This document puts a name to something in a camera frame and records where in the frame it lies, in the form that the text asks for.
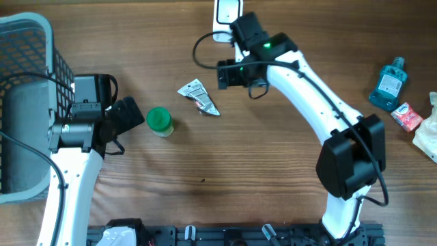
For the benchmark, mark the blue mouthwash bottle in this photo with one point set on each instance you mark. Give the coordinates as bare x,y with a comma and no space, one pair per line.
392,78

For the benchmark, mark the black red snack packet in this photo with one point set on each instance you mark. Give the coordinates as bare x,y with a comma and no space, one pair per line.
196,92

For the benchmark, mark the beige bread bag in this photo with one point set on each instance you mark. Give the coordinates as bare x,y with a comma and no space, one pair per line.
425,136

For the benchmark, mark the red tissue packet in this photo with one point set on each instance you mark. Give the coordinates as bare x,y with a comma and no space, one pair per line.
406,117

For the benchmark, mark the green lid jar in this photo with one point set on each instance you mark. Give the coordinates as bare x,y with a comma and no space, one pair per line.
160,122

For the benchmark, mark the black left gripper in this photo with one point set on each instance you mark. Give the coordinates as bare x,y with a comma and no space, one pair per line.
130,117

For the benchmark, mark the white barcode scanner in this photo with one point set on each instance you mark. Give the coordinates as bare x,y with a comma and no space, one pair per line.
225,12

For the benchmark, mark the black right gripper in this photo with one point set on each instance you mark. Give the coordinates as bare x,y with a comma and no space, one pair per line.
228,76

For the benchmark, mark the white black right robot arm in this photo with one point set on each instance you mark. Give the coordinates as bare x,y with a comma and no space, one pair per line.
352,158

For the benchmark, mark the grey plastic basket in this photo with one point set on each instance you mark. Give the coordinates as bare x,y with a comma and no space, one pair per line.
35,81

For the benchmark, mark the black mounting rail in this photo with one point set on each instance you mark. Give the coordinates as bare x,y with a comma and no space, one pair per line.
293,235

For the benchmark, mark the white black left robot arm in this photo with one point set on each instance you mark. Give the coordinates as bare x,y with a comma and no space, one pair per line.
77,142

